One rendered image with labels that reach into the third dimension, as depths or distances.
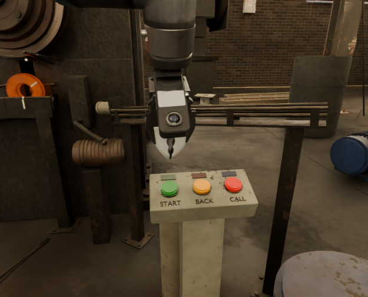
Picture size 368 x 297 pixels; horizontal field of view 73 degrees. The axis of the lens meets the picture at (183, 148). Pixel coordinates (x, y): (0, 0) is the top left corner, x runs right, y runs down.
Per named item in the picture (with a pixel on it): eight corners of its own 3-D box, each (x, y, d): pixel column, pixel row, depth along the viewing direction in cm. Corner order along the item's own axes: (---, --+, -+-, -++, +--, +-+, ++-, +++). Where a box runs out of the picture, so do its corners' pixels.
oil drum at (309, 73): (275, 125, 338) (284, 55, 307) (316, 124, 345) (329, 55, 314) (299, 139, 283) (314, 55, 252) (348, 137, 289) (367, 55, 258)
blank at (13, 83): (27, 113, 120) (24, 115, 117) (1, 85, 114) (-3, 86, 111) (53, 94, 119) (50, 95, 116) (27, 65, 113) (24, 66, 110)
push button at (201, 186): (191, 183, 60) (192, 178, 59) (208, 182, 60) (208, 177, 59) (194, 197, 57) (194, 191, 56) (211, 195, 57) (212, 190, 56)
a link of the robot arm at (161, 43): (199, 30, 34) (139, 30, 33) (197, 63, 37) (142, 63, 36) (191, 16, 40) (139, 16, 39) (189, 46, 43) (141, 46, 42)
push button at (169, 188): (160, 185, 59) (159, 180, 58) (176, 184, 59) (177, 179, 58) (161, 199, 56) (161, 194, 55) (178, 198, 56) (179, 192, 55)
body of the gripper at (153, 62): (185, 103, 52) (188, 42, 44) (192, 127, 45) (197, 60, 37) (148, 104, 51) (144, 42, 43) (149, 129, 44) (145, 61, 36)
